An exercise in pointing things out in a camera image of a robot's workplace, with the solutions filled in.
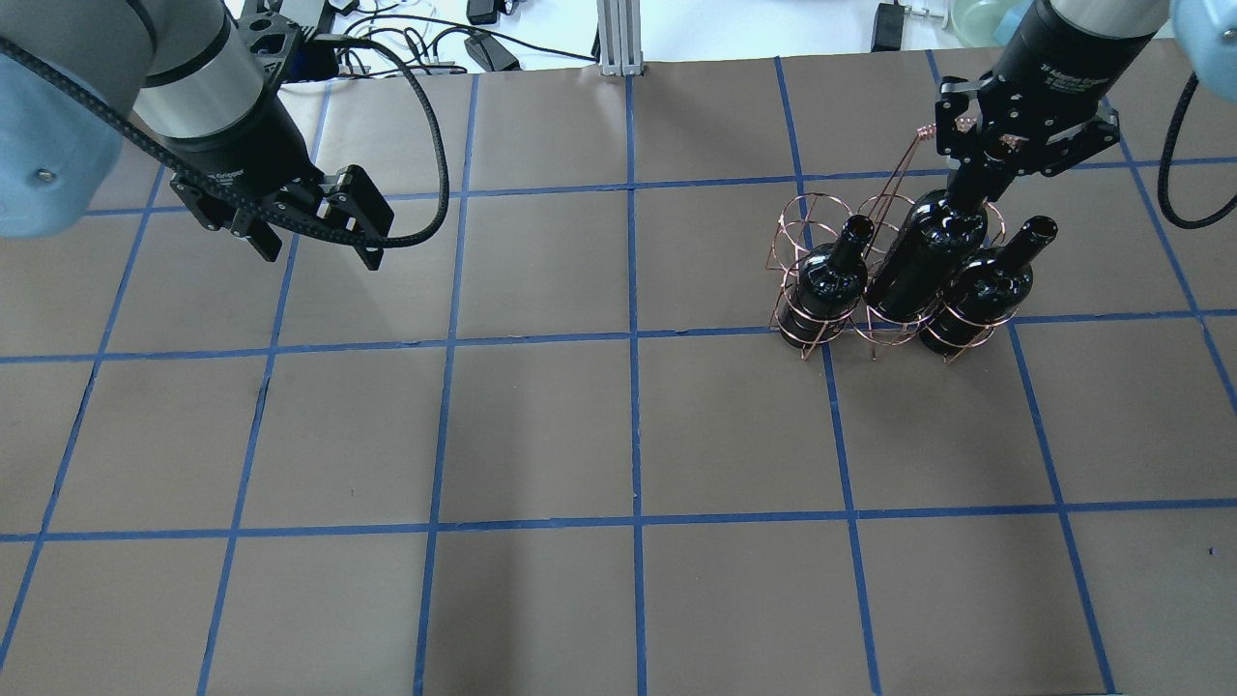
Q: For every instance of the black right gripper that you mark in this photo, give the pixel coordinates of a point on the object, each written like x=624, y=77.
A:
x=1051, y=60

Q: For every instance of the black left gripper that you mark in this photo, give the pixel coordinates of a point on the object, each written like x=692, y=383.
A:
x=253, y=141

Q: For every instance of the dark wine bottle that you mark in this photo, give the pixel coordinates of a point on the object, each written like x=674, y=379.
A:
x=942, y=227

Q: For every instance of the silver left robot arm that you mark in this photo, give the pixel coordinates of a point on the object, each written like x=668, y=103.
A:
x=201, y=82

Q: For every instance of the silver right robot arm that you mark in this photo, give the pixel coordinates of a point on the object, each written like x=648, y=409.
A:
x=1080, y=46

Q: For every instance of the dark bottle in basket corner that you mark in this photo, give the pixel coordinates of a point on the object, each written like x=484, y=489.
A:
x=987, y=290

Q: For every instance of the black laptop power brick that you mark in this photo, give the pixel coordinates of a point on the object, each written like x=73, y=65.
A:
x=888, y=27

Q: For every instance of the black adapter on desk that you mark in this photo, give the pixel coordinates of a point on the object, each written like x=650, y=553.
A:
x=490, y=55

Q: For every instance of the copper wire wine basket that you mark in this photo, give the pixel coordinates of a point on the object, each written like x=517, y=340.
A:
x=815, y=218

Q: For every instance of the dark bottle under basket handle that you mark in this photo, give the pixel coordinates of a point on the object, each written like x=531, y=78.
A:
x=830, y=281

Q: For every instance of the aluminium frame post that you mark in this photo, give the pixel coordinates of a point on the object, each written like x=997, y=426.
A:
x=619, y=32

